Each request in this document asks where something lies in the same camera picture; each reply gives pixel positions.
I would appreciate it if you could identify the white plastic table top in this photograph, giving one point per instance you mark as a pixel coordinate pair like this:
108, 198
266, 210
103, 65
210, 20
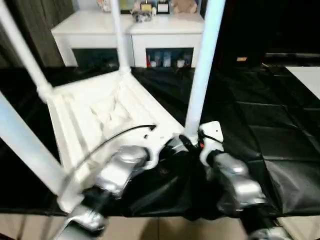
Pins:
100, 112

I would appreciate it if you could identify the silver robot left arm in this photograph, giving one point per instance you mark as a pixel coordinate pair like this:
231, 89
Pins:
117, 172

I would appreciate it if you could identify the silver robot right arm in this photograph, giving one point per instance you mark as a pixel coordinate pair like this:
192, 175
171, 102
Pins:
237, 180

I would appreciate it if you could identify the black work mat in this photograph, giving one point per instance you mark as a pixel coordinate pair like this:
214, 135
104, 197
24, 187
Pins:
262, 112

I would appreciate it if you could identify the white mug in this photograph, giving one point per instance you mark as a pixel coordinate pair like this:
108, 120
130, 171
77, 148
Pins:
153, 63
180, 63

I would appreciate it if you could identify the small yellow box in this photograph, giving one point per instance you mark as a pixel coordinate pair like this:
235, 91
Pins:
241, 59

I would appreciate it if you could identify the white flat board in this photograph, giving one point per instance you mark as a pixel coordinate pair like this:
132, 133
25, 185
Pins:
307, 77

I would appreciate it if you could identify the beige plush toy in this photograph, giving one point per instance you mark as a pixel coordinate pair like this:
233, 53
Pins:
183, 6

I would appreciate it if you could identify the white cabinet with glass doors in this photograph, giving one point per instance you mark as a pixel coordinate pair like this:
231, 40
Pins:
87, 32

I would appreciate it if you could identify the dark green box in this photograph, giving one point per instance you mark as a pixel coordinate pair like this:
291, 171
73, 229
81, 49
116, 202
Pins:
127, 5

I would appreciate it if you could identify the white spotted bowl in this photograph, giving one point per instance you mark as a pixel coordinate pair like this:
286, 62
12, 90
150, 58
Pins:
103, 5

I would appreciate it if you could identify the grey curtain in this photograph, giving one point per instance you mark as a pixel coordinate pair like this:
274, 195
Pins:
50, 30

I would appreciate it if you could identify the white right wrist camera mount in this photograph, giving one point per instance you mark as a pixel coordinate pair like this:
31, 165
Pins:
212, 130

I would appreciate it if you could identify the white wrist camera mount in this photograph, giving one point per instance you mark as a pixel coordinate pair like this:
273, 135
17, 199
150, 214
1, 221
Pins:
155, 150
212, 130

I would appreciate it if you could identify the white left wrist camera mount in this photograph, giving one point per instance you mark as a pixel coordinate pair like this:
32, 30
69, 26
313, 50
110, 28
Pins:
155, 150

